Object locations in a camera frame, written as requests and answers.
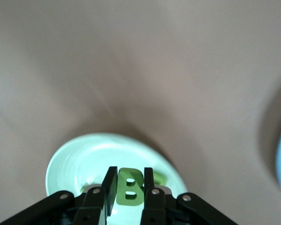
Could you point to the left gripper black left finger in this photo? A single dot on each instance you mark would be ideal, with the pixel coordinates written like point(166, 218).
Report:
point(93, 206)

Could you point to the pale green plate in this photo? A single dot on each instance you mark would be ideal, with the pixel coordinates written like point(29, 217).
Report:
point(96, 152)

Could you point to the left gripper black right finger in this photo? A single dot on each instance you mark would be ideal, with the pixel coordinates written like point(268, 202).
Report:
point(154, 206)

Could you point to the green foam letter C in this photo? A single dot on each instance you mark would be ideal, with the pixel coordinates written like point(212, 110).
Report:
point(159, 179)

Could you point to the green foam letter B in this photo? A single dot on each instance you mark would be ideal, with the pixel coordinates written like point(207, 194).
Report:
point(121, 187)

